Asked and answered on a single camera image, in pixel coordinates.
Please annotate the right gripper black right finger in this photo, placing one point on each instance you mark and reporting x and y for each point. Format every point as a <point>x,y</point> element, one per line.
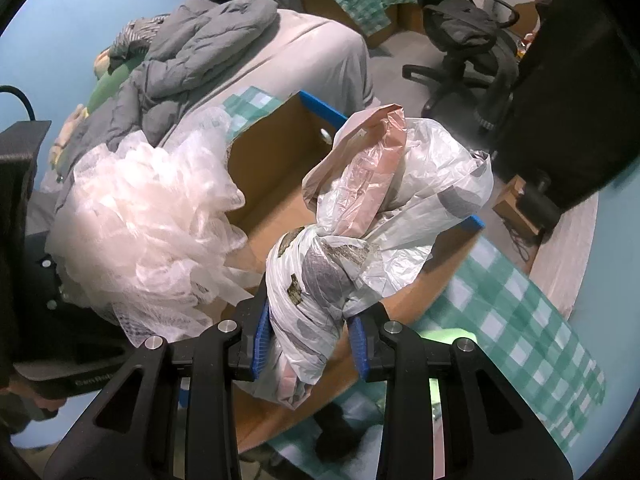
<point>489,430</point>

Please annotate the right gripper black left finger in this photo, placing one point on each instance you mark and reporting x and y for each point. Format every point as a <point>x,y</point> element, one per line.
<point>128,430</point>

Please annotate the translucent white plastic bag bundle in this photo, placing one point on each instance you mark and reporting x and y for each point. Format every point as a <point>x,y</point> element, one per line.
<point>143,237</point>

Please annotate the knotted white plastic bag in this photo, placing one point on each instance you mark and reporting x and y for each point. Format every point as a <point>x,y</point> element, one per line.
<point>386,190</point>

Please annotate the green checkered tablecloth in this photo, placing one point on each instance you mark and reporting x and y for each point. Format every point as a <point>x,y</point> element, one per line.
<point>498,306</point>

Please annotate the small cardboard box on floor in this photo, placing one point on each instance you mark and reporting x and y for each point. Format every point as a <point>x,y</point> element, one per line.
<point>506,206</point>

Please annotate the cardboard box with blue rim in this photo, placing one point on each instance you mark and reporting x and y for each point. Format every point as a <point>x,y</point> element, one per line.
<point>268,161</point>

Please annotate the green pillow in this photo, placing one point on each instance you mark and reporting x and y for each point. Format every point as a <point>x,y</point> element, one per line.
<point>108,85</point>

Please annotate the large black suitcase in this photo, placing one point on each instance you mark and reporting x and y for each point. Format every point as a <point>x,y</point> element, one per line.
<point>575,110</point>

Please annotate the grey quilted duvet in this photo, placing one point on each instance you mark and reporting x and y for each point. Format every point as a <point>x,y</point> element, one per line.
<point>196,45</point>

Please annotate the black office chair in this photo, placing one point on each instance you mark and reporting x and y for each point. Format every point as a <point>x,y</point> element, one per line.
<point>479,67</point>

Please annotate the beige bed sheet mattress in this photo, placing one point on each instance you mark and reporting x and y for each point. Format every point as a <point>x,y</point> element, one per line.
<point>298,52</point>

